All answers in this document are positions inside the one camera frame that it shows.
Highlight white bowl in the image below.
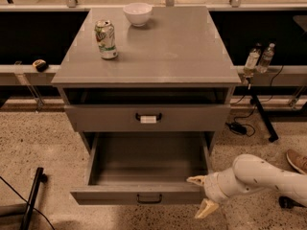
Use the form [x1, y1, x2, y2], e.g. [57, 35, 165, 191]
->
[123, 3, 153, 27]

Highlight right clear water bottle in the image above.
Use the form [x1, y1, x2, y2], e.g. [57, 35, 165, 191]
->
[256, 43, 275, 73]

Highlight black yellow tape measure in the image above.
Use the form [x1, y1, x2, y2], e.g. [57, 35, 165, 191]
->
[33, 59, 49, 72]

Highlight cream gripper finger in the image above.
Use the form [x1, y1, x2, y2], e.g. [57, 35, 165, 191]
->
[186, 175, 205, 186]
[195, 198, 219, 219]

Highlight grey drawer cabinet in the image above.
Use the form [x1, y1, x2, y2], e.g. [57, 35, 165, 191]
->
[52, 7, 240, 148]

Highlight left clear water bottle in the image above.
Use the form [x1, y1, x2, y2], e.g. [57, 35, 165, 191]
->
[244, 43, 262, 76]

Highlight black chair base leg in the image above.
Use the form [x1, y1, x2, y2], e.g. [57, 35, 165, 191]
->
[0, 166, 49, 230]

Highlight black chair caster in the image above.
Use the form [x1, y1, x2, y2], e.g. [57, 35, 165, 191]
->
[278, 196, 303, 209]

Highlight tan shoe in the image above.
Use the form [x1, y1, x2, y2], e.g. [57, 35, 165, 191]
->
[286, 149, 307, 174]

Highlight black stand leg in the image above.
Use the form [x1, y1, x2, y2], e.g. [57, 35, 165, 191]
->
[248, 88, 278, 143]

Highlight grey top drawer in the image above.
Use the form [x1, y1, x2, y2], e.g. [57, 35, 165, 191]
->
[65, 104, 230, 132]

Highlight grey drawer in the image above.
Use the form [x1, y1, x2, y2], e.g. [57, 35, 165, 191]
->
[65, 104, 230, 132]
[71, 132, 208, 205]

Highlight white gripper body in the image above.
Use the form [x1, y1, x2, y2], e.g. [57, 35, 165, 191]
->
[203, 169, 239, 203]

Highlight green white soda can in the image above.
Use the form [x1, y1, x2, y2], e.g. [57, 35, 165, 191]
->
[94, 20, 118, 59]

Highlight black floor cable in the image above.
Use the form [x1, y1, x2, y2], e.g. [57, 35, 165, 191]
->
[0, 175, 56, 230]

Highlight clear water bottle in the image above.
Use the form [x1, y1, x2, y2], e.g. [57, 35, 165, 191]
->
[244, 43, 262, 76]
[256, 43, 275, 73]

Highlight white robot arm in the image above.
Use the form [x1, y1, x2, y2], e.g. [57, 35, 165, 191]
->
[186, 154, 307, 219]

